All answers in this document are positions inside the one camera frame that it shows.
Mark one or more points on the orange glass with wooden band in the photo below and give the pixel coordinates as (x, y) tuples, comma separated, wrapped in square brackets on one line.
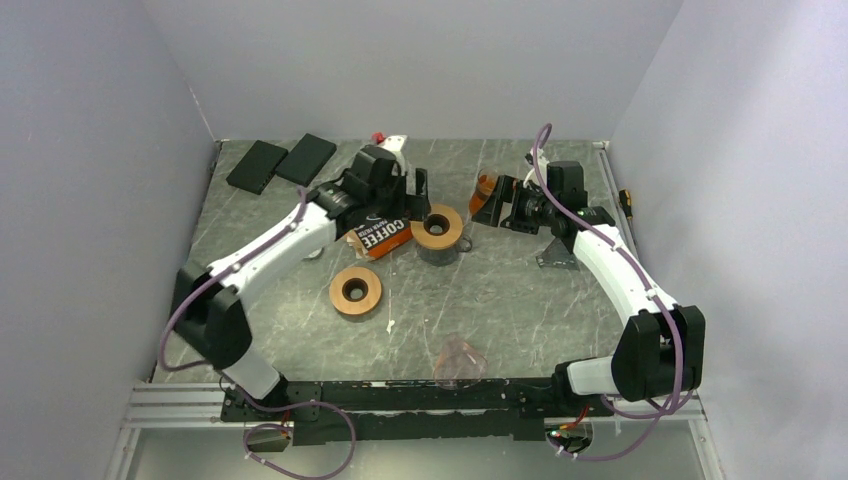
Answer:
[(486, 180)]

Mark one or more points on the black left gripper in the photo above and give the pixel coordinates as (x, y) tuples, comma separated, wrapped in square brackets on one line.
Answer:
[(416, 206)]

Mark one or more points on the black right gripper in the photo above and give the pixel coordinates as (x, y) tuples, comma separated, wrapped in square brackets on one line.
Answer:
[(490, 212)]

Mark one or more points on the yellow black tool handle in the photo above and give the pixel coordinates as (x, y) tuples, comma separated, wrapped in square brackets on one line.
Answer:
[(625, 202)]

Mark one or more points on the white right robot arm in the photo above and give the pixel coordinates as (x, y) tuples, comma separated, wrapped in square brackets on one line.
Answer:
[(660, 350)]

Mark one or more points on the orange coffee filter box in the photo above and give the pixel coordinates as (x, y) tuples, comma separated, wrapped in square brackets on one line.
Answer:
[(377, 237)]

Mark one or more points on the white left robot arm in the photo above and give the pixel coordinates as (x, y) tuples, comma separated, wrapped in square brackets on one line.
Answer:
[(210, 302)]

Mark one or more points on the red handled adjustable wrench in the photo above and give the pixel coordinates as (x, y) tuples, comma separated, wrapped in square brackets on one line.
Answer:
[(315, 254)]

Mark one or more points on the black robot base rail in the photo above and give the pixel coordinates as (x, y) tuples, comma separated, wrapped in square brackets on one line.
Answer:
[(522, 409)]

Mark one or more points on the black network switch box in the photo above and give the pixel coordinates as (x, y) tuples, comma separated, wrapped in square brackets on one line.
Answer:
[(257, 167)]

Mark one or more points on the grey glass pitcher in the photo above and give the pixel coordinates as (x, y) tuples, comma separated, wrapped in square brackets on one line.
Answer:
[(447, 256)]

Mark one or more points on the clear pink glass dripper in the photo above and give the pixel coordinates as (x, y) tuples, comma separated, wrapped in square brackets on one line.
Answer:
[(459, 365)]

